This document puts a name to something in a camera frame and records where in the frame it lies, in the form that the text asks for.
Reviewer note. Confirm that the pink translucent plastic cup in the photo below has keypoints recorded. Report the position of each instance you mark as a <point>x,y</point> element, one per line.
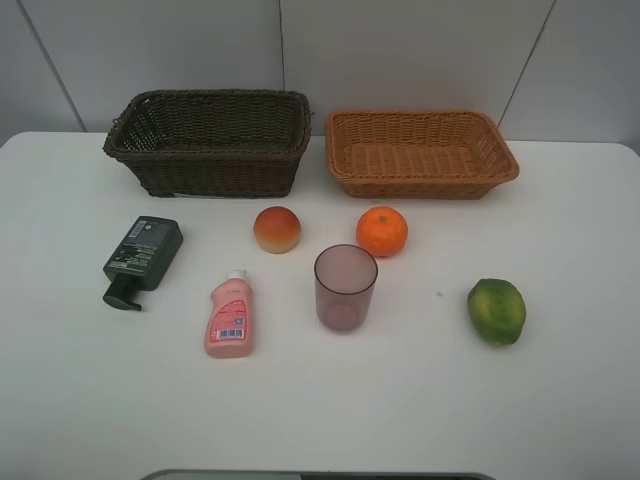
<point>345,278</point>

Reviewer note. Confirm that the red yellow peach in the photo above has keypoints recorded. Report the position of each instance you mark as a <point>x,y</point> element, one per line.
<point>277,230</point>

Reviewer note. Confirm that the orange mandarin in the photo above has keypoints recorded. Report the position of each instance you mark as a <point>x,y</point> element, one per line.
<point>382,231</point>

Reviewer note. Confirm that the dark green pump bottle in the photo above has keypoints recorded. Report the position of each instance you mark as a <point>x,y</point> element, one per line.
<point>141,260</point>

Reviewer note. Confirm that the green lime fruit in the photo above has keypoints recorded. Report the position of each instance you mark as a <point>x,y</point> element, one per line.
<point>497,311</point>

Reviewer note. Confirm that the light orange wicker basket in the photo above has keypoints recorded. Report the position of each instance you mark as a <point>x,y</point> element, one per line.
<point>449,155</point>

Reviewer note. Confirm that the pink lotion bottle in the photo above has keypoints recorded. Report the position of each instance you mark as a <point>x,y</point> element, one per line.
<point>230,329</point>

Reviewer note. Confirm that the dark brown wicker basket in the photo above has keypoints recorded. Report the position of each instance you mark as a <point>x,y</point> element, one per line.
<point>229,143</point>

